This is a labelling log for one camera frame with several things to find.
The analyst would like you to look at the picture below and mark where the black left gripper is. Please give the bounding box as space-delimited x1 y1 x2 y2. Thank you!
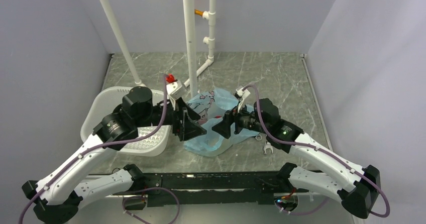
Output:
136 95 207 140

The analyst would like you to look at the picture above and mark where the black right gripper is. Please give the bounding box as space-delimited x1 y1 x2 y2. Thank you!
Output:
211 100 269 139

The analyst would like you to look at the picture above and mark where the light blue printed plastic bag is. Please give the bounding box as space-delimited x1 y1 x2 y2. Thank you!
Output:
184 88 259 157

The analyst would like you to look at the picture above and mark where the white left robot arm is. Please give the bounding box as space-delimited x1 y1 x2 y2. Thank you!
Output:
22 86 206 223

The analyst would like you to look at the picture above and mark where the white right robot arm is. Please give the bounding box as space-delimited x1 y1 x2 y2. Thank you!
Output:
212 98 381 219

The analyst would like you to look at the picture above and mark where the white plastic basket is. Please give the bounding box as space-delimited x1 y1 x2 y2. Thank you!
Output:
80 86 172 157

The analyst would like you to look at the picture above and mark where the silver combination wrench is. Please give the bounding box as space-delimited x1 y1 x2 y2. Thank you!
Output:
262 141 274 155

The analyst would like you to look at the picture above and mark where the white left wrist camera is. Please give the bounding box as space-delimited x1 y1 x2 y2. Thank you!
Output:
166 74 187 100

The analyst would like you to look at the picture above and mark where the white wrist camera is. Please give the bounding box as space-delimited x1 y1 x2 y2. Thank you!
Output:
166 74 187 100
234 87 250 113

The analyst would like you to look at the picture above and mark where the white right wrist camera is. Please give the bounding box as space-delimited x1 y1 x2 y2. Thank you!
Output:
234 87 250 113

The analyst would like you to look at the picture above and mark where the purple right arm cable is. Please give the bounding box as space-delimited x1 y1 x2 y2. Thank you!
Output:
243 83 391 218

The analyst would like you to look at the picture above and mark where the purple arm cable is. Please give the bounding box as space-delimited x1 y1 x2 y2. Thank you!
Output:
243 83 391 218
18 74 180 224

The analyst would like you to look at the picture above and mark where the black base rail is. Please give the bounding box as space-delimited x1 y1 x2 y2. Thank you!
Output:
122 171 294 207

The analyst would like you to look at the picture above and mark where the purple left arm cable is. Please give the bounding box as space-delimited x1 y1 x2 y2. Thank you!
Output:
18 74 180 224

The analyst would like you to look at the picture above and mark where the white PVC pipe frame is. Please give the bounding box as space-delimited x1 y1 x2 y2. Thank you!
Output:
99 0 217 97

